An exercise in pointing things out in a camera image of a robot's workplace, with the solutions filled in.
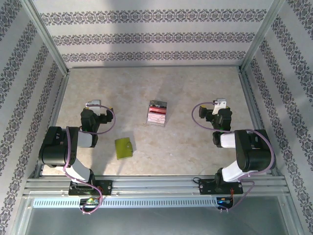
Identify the green card holder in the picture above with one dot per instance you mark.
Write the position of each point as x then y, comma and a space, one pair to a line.
122, 149

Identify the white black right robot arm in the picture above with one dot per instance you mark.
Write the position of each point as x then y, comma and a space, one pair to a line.
254, 151

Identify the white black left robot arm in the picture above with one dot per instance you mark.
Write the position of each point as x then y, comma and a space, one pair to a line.
58, 149

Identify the black VIP card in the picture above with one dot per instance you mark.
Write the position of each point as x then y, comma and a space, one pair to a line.
159, 103

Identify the white card with red pattern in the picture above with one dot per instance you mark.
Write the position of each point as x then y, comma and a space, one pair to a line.
156, 118

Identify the clear acrylic card stand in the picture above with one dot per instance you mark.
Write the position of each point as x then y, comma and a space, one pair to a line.
156, 124

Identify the small controller board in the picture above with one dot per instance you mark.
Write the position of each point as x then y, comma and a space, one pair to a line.
90, 201
224, 202

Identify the grey metal front panel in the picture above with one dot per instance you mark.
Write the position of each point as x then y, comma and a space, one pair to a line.
156, 222

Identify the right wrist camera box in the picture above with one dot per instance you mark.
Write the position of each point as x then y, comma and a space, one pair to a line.
220, 101

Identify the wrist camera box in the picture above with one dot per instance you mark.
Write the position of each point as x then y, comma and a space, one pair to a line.
220, 101
94, 103

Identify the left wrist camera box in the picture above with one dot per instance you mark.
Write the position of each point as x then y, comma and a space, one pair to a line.
94, 103

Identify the aluminium side rail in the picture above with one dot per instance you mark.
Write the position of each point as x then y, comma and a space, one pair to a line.
57, 102
254, 110

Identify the aluminium back rail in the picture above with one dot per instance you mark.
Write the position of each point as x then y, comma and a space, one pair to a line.
156, 66

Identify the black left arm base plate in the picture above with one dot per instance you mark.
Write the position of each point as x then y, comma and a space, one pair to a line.
107, 187

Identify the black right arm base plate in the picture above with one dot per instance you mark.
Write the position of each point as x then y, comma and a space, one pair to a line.
205, 187

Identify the aluminium mounting rail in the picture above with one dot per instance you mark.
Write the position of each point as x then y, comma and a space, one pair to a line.
156, 182

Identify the aluminium frame post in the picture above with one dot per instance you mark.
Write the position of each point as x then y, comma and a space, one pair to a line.
46, 36
261, 36

